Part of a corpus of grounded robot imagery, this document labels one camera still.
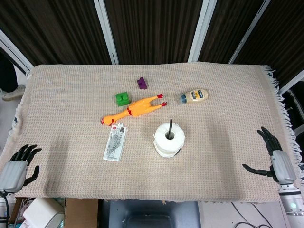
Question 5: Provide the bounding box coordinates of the cardboard box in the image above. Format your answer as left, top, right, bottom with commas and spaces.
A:
9, 197, 99, 228

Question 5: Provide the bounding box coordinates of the green toy building block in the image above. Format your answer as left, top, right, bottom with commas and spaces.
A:
115, 92, 131, 107

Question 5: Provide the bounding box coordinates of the mayonnaise squeeze bottle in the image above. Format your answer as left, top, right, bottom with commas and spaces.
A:
178, 88, 209, 105

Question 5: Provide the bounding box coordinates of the packaged ruler set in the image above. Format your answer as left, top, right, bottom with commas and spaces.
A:
103, 122, 129, 162

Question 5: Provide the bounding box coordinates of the left black grey robot hand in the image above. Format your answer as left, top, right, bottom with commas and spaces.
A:
0, 144, 42, 193

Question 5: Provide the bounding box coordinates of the purple toy building block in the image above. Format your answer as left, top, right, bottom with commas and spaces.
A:
136, 76, 149, 90

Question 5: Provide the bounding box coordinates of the yellow rubber chicken toy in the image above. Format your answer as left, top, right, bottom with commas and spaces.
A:
100, 93, 168, 127

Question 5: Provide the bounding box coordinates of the black wire paper towel holder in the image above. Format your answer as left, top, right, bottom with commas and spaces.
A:
167, 119, 183, 156

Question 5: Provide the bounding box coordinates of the beige woven tablecloth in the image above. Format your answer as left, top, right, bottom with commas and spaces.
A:
0, 61, 304, 204

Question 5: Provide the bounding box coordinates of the black cable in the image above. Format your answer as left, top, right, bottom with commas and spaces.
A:
231, 201, 289, 228

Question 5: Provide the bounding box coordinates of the white plastic device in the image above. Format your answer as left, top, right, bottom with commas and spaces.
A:
22, 197, 65, 228

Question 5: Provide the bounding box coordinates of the white sneaker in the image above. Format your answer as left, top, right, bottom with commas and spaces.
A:
1, 84, 26, 102

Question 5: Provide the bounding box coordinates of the white paper roll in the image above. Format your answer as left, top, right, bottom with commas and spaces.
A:
152, 122, 185, 159

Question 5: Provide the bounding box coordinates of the left robot arm cable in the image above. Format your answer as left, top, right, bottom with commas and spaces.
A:
0, 191, 11, 225

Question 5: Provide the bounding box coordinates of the right black grey robot hand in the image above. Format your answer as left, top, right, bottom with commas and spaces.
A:
242, 126, 297, 184

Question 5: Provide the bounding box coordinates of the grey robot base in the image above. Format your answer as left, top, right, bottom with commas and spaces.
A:
98, 199, 201, 228

